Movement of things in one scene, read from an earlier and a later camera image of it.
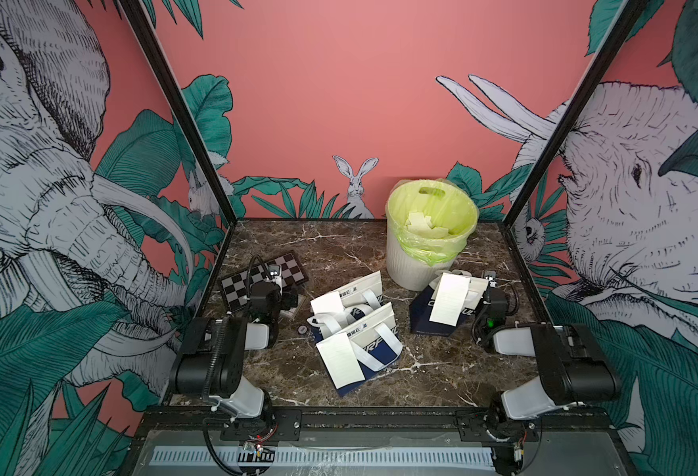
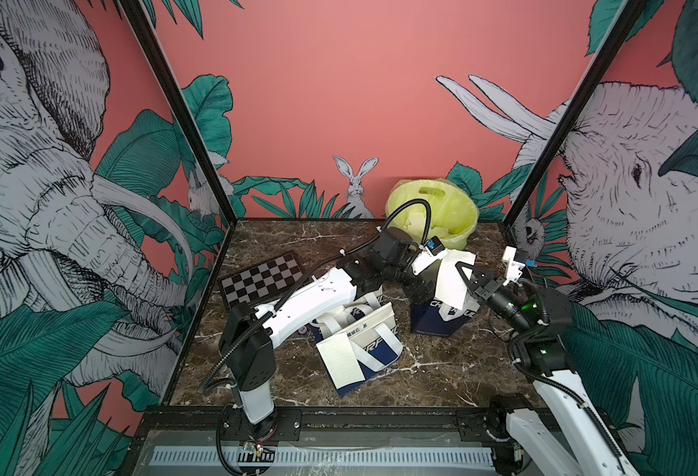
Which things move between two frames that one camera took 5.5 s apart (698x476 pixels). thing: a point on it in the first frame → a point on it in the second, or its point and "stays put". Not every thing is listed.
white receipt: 341,360 stays put
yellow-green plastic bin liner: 431,218 stays put
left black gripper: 287,298 → 423,294
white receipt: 450,299 → 451,287
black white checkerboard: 235,286 stays put
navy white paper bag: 422,303 stays put
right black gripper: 506,295 → 490,286
